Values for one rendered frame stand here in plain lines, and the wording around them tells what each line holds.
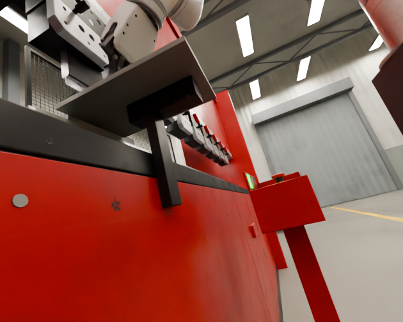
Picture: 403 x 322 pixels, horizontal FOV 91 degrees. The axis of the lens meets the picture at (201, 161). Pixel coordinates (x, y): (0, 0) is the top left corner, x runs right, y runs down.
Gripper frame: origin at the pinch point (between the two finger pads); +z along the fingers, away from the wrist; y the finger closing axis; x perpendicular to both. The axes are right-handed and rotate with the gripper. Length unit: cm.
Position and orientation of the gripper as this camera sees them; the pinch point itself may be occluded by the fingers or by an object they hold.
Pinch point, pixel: (114, 82)
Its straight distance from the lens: 49.7
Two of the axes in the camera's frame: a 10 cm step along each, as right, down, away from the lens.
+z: -3.9, 9.2, -0.4
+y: -3.2, -1.8, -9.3
